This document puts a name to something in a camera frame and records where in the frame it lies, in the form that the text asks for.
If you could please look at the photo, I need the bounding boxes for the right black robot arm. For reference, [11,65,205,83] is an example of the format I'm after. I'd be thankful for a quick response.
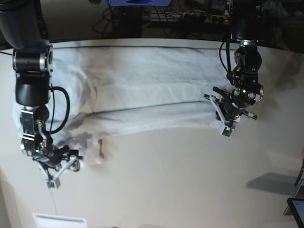
[0,0,81,171]

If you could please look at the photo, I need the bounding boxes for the blue box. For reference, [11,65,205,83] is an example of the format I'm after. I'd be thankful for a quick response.
[107,0,171,6]

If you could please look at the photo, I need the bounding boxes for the black power strip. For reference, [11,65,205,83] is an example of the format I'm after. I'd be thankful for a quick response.
[147,10,229,25]

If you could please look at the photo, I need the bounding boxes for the black tripod leg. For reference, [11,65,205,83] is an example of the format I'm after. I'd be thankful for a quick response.
[294,164,304,187]

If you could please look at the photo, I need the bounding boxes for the tablet on stand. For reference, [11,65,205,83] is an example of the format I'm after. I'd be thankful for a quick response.
[283,180,304,228]

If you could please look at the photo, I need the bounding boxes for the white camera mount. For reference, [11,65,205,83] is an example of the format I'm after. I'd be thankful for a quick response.
[38,149,83,189]
[203,94,258,139]

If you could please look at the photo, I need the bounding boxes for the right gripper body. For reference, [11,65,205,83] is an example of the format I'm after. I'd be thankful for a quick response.
[32,146,70,170]

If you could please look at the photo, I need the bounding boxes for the white paper sheet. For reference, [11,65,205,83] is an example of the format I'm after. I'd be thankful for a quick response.
[33,213,88,228]

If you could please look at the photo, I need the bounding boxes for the white T-shirt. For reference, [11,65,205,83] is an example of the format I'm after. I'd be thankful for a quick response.
[11,45,240,168]

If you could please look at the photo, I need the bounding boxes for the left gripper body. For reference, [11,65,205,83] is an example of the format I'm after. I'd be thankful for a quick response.
[213,86,264,116]

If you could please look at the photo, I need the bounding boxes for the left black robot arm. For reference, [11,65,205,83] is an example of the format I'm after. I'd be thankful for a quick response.
[213,0,264,120]

